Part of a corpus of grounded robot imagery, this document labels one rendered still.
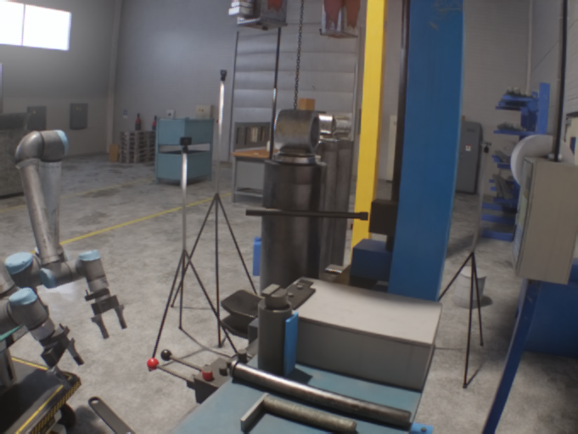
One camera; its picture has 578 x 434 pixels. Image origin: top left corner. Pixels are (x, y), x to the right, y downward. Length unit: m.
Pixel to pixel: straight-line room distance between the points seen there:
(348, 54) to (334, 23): 11.04
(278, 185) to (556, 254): 0.97
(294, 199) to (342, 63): 11.35
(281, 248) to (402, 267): 0.41
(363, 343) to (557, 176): 0.85
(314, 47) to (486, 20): 5.13
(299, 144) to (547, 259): 0.93
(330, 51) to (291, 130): 11.46
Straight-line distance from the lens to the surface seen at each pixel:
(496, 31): 12.33
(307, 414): 0.85
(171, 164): 9.48
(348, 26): 1.61
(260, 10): 1.32
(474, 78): 12.05
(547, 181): 1.45
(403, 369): 0.98
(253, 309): 1.45
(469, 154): 11.44
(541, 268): 1.51
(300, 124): 1.41
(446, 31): 1.29
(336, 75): 12.67
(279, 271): 1.47
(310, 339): 1.01
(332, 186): 2.82
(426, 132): 1.26
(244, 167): 7.64
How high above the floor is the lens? 1.63
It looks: 14 degrees down
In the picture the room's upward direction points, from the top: 4 degrees clockwise
